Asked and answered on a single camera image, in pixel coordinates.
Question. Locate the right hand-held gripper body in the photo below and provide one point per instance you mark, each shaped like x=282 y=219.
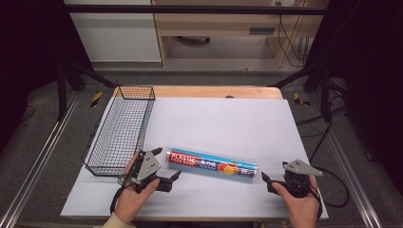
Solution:
x=301 y=180

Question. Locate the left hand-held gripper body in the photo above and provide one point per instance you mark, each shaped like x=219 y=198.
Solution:
x=148 y=166

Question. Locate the blue and red wrap roll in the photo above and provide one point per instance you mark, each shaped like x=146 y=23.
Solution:
x=210 y=163

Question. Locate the person's right hand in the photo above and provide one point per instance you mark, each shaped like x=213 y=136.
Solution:
x=301 y=209

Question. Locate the person's left hand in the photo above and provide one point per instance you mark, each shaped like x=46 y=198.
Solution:
x=133 y=201

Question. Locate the white table mat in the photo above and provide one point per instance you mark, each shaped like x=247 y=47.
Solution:
x=221 y=126

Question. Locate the yellow and black tape marker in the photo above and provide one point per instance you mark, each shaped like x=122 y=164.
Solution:
x=297 y=99
x=96 y=99

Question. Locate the black metal stand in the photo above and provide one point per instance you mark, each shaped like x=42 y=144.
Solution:
x=61 y=91
x=325 y=95

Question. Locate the white cabinet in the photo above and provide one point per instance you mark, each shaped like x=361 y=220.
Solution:
x=117 y=34

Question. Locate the dark curtain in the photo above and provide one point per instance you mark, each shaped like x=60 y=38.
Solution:
x=370 y=79
x=28 y=57

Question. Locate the light wooden desk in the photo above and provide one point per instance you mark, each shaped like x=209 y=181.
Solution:
x=218 y=20

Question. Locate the aluminium floor rail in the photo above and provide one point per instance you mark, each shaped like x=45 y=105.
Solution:
x=41 y=152
x=348 y=171

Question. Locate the black horizontal frame bar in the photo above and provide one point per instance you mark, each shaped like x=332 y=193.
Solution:
x=190 y=9

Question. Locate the white wall socket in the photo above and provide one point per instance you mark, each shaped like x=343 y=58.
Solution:
x=283 y=2

